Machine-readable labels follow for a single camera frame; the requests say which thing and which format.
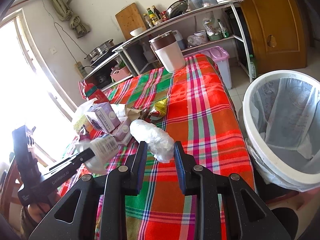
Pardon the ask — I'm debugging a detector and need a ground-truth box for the plaid tablecloth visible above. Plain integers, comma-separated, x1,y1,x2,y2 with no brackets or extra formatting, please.
58,54,256,240

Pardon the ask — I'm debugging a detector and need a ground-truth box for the dark soy sauce bottle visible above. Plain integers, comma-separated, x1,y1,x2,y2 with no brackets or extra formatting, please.
152,5,162,20

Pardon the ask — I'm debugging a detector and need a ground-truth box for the metal kitchen shelf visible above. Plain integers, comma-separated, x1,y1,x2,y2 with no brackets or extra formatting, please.
113,0,253,82

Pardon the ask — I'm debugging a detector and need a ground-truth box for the red kids water bottle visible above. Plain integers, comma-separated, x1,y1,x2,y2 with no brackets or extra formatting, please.
78,80,109,103

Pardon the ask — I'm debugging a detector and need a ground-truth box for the white brown lidded mug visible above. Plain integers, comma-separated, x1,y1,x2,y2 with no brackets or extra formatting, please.
149,30,186,73

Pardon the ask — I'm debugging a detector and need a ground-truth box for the yellow snack wrapper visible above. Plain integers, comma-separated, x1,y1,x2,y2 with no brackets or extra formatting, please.
148,98,168,121

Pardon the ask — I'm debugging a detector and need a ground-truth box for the white plastic jug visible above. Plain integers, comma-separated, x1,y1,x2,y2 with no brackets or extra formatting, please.
172,30,186,50

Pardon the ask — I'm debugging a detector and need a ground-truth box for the white blue yogurt cup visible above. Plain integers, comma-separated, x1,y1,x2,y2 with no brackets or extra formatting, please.
75,134,119,174

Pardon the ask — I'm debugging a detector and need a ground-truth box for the white trash bin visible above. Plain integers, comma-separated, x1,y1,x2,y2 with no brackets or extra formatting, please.
242,70,319,192

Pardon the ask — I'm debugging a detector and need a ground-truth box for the wooden cutting board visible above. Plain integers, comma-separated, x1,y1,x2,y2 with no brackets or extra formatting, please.
115,3,147,40

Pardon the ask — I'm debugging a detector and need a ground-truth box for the wooden door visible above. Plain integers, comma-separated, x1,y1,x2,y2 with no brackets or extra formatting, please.
240,0,307,74

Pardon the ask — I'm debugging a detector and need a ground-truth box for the clear plastic bag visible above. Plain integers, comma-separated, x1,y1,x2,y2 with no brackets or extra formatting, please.
130,119,174,163

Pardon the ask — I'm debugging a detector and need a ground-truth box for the crumpled white paper bag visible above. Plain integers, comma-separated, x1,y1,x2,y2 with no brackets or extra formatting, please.
111,104,148,121

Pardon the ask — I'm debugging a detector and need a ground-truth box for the black frying pan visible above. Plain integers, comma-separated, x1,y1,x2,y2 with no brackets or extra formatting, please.
165,0,188,19

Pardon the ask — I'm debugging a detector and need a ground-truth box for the white power strip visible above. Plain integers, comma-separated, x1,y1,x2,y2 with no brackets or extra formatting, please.
74,61,87,79

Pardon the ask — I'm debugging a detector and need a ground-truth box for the pink plastic basket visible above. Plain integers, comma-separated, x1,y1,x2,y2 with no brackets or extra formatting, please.
110,66,131,82

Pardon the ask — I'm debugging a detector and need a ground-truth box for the person's left hand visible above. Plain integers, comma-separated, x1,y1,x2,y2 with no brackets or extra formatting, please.
27,203,51,223

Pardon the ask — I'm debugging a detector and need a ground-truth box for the purple grape milk carton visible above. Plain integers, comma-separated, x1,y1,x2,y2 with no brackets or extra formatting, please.
85,102,121,133

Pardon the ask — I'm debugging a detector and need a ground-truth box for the steel pot with lid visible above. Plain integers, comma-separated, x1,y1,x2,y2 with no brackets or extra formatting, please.
84,39,114,62

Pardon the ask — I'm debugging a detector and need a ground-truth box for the green cap oil bottle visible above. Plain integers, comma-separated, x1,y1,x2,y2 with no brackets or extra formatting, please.
147,8,158,26

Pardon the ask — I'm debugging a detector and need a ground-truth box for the red strawberry milk carton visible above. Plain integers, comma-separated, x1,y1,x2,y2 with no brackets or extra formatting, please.
112,117,132,146

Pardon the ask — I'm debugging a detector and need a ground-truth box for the pink lidded storage box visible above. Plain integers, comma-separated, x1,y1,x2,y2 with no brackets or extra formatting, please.
184,46,232,90

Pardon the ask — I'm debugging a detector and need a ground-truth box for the white ceramic bowl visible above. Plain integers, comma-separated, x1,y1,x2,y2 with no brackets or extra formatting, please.
130,27,144,37

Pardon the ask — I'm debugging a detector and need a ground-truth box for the low white side shelf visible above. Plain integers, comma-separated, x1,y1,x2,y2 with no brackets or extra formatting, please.
80,53,133,89

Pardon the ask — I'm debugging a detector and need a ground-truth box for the yellow tissue pack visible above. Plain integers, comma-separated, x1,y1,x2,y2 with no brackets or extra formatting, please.
72,99,96,134

